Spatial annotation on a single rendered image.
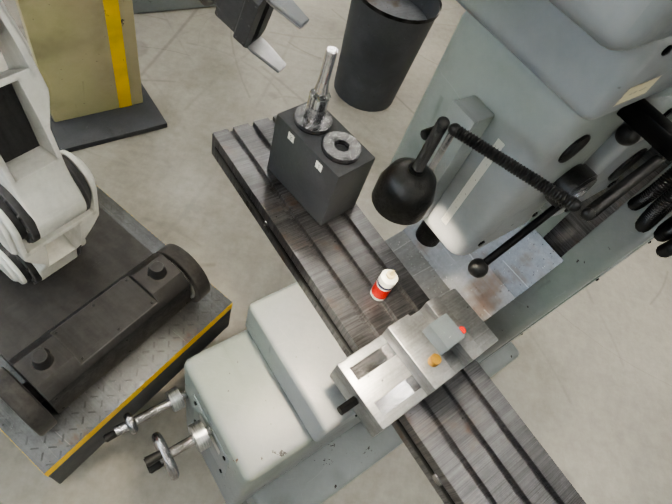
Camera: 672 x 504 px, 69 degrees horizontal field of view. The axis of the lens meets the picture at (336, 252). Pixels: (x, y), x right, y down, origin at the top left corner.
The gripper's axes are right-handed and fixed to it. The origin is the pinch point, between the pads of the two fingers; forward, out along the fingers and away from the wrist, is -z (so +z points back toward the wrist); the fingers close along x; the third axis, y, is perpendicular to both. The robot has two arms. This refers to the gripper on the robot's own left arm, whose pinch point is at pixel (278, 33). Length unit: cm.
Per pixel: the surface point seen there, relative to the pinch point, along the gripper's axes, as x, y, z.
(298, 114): -33.2, 16.7, -6.4
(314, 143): -32.0, 12.9, -13.5
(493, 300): -35, 17, -72
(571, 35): 34.4, -7.2, -27.2
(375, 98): -154, 155, -15
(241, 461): -56, -46, -47
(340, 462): -102, -25, -87
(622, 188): 29, -9, -43
